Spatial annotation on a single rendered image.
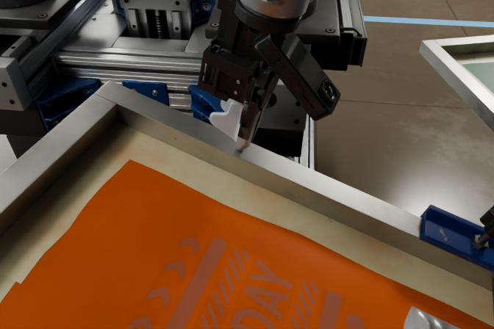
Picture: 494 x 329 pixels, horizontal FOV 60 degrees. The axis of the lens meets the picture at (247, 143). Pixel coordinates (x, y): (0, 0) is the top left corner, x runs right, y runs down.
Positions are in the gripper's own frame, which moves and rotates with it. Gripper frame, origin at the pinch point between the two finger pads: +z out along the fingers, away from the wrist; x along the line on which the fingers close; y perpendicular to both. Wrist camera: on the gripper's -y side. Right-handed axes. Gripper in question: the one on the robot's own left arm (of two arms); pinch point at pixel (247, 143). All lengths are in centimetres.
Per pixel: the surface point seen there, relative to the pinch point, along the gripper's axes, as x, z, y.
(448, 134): -180, 103, -82
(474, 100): -59, 13, -41
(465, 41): -87, 12, -38
